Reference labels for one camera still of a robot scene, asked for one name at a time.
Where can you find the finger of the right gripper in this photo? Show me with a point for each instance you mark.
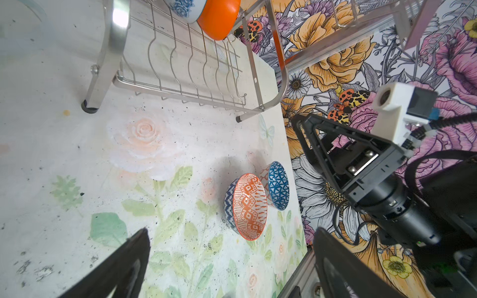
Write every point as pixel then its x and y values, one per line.
pixel 313 130
pixel 325 163

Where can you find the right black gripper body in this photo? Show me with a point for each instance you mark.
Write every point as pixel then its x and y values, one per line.
pixel 364 172

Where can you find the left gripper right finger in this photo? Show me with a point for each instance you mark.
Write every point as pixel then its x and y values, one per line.
pixel 340 271

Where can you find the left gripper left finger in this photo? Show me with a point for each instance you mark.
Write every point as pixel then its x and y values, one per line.
pixel 121 275

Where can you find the red patterned ceramic bowl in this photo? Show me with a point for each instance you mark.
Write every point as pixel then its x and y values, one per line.
pixel 245 206

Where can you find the orange plastic bowl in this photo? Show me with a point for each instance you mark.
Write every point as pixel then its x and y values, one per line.
pixel 218 18

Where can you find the blue floral ceramic bowl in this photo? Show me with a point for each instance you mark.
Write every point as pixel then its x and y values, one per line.
pixel 189 10

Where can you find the steel wire dish rack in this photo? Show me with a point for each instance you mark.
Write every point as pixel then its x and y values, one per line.
pixel 223 74

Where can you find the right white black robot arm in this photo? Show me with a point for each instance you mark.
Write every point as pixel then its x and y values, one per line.
pixel 449 267

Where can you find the dark blue patterned bowl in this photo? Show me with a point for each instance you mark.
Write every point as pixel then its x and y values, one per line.
pixel 275 182

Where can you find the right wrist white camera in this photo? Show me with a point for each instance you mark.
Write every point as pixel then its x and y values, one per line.
pixel 399 106

